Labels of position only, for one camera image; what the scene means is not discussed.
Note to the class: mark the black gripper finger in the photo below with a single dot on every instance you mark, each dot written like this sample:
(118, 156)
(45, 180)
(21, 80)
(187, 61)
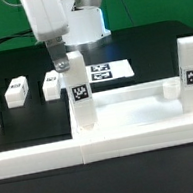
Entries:
(57, 51)

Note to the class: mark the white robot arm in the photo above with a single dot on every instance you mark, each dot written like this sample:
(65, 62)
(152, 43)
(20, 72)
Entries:
(85, 23)

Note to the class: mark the white L-shaped guide fence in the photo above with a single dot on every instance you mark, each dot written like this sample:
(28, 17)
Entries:
(83, 150)

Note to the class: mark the fiducial marker sheet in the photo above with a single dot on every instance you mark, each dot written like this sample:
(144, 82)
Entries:
(109, 71)

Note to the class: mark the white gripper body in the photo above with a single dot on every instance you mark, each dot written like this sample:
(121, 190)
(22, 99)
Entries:
(46, 17)

